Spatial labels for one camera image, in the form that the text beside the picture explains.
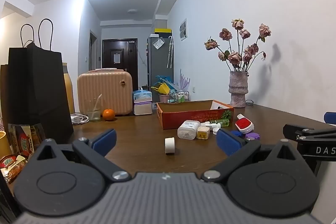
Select grey refrigerator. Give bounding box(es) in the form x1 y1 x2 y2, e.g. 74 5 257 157
147 36 174 88

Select green spray bottle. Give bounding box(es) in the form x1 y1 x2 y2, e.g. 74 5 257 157
210 118 230 127

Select white tape roll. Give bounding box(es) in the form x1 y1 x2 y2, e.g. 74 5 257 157
165 137 176 155

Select grey textured vase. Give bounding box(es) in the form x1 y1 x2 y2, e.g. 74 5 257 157
227 71 249 108

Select purple-lidded storage box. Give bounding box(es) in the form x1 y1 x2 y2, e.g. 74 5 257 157
133 102 153 116

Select rack of small bottles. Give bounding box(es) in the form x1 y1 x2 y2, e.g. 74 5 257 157
168 91 190 103

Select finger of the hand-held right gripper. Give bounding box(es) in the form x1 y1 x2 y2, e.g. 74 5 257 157
324 112 336 125
283 124 336 141

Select dark brown entrance door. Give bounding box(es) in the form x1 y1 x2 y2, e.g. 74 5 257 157
101 38 139 88

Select dried pink roses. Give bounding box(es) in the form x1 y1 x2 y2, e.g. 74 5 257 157
204 18 272 73

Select orange fruit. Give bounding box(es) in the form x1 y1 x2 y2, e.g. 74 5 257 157
102 109 116 121

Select red snack packet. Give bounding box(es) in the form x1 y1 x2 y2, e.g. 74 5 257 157
0 154 28 184

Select glass cup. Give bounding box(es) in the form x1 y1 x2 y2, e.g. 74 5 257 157
84 98 102 122

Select red and white plastic case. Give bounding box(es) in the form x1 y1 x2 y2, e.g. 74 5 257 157
235 113 255 135

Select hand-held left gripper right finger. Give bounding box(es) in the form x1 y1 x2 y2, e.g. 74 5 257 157
201 128 305 184

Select white spray bottle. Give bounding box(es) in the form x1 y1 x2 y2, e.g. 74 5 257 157
201 121 222 131

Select blue tissue pack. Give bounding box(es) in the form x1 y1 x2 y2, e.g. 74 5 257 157
132 89 153 104

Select small yellow white box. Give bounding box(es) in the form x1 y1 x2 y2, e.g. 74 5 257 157
196 126 211 140

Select clear white plastic bottle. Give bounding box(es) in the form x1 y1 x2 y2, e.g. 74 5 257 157
177 120 201 140

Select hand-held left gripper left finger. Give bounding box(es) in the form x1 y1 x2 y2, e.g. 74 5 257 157
33 129 132 183

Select yellow watering can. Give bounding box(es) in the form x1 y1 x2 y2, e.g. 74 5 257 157
151 82 171 96

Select hanging umbrella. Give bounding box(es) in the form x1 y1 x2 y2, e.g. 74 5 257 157
167 35 174 68

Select yellow container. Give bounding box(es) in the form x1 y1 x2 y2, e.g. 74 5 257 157
0 131 11 159

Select black paper bag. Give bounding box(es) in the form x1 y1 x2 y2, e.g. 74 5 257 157
0 18 74 146

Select dark side door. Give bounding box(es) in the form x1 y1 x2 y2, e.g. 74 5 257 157
89 29 98 71

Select yellow bottle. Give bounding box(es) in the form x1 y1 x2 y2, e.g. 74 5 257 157
62 62 76 114

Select colourful snack box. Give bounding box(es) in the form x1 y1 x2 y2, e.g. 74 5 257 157
7 123 47 159

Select orange red cardboard box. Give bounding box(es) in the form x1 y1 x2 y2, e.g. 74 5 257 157
156 100 234 130

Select clear straw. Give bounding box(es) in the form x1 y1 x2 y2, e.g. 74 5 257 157
94 93 102 112

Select pink ribbed suitcase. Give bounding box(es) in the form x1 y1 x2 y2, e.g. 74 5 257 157
77 69 133 117

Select blue folded rack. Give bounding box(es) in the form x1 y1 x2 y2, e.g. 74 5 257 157
155 75 174 88

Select purple feather decoration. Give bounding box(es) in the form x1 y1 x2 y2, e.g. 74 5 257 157
173 68 191 93

